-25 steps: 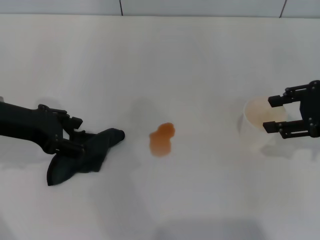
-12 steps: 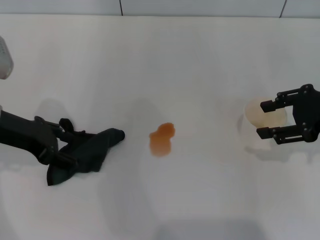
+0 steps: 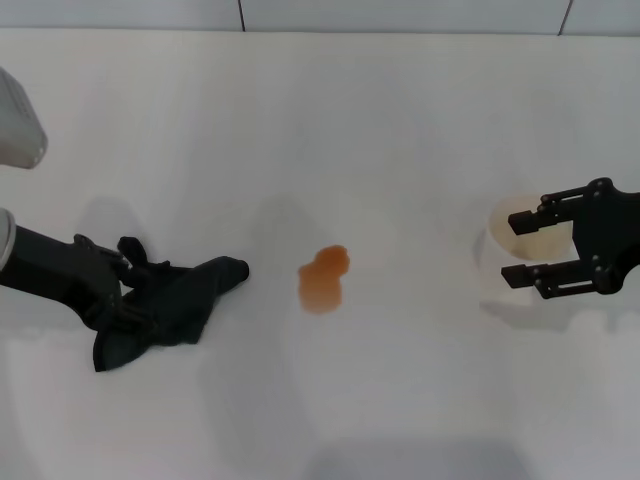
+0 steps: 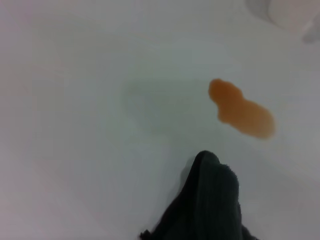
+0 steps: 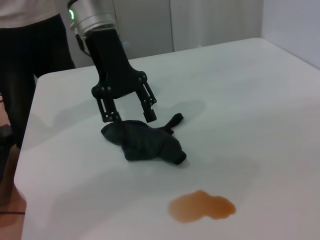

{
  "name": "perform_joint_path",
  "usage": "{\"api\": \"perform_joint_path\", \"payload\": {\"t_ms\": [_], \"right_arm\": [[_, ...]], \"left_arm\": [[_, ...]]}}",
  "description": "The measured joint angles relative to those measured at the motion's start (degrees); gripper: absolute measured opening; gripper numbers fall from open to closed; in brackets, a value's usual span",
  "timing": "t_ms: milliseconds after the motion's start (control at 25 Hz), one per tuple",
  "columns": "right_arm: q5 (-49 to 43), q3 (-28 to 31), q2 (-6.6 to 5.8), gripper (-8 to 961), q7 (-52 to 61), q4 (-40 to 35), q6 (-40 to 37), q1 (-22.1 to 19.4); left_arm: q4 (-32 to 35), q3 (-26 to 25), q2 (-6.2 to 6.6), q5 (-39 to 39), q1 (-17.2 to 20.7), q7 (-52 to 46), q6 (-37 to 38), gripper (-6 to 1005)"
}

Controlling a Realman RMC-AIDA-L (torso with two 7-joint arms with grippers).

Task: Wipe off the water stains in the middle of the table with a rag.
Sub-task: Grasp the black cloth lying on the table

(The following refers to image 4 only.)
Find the dark blue rag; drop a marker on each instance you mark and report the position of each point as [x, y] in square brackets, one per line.
[207, 200]

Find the white paper cup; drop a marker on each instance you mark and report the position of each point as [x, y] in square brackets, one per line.
[292, 12]

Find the orange liquid stain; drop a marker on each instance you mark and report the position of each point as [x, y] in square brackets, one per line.
[240, 110]

